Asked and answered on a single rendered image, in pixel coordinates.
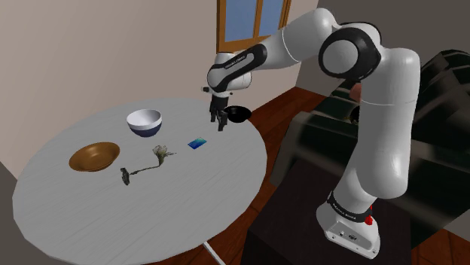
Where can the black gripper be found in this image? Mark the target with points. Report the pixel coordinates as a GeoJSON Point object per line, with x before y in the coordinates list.
{"type": "Point", "coordinates": [218, 104]}

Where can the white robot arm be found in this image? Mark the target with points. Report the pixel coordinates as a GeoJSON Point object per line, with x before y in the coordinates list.
{"type": "Point", "coordinates": [382, 146]}

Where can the black bowl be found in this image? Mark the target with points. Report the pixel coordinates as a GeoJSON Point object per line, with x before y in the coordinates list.
{"type": "Point", "coordinates": [239, 113]}

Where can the blue card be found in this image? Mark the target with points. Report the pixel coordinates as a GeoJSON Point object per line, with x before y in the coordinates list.
{"type": "Point", "coordinates": [196, 143]}

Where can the dried white flower with stem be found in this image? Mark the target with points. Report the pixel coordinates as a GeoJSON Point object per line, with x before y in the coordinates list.
{"type": "Point", "coordinates": [160, 152]}

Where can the white and blue bowl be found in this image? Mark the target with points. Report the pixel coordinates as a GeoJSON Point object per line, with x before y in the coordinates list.
{"type": "Point", "coordinates": [144, 123]}

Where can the wooden framed window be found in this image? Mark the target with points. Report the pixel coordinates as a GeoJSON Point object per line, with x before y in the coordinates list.
{"type": "Point", "coordinates": [253, 22]}

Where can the round white table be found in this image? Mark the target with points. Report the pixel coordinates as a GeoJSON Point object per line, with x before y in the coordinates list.
{"type": "Point", "coordinates": [147, 213]}

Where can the brown wooden bowl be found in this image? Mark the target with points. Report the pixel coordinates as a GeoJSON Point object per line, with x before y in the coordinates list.
{"type": "Point", "coordinates": [94, 157]}

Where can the dark robot stand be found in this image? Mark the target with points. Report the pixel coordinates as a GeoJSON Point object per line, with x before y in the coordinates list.
{"type": "Point", "coordinates": [293, 227]}

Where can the dark sofa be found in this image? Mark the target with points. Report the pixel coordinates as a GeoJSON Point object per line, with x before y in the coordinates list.
{"type": "Point", "coordinates": [444, 121]}

